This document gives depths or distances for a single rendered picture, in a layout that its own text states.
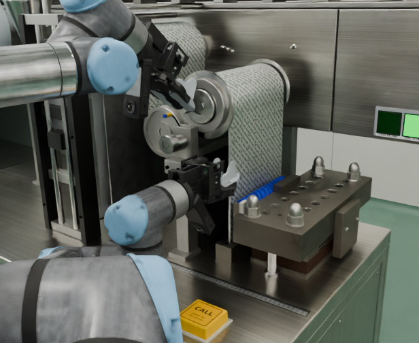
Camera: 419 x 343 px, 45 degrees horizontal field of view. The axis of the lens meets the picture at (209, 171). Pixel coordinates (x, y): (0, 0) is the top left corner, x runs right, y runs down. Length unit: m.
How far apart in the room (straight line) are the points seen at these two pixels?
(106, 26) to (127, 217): 0.31
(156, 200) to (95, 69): 0.29
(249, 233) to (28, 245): 0.57
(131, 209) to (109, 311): 0.38
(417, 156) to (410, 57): 2.55
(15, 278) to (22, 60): 0.28
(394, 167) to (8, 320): 3.47
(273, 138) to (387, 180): 2.66
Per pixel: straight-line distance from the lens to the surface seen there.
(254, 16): 1.39
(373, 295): 1.38
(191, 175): 0.97
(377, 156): 3.84
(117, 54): 0.71
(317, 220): 1.08
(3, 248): 1.35
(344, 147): 3.91
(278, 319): 0.99
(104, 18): 0.86
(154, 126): 1.21
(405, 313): 2.74
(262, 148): 1.21
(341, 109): 1.30
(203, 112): 1.09
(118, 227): 0.86
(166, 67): 0.97
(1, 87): 0.68
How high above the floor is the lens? 1.47
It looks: 19 degrees down
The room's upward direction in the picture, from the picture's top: 1 degrees counter-clockwise
